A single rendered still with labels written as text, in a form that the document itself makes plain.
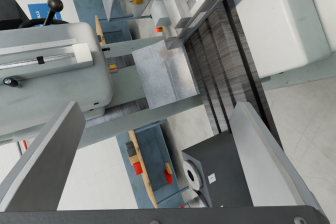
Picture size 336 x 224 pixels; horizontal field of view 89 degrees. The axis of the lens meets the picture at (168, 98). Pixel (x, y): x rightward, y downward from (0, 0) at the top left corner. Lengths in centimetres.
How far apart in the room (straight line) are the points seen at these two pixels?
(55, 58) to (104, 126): 53
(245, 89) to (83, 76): 44
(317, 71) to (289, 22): 78
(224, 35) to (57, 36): 44
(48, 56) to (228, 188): 56
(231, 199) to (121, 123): 56
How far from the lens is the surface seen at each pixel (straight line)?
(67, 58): 41
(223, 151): 55
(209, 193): 56
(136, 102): 89
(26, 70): 42
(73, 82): 43
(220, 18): 59
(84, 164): 483
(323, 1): 65
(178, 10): 56
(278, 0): 56
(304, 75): 133
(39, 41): 47
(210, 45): 62
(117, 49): 95
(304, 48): 54
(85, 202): 506
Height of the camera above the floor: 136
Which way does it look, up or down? 22 degrees down
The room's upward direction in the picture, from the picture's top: 107 degrees counter-clockwise
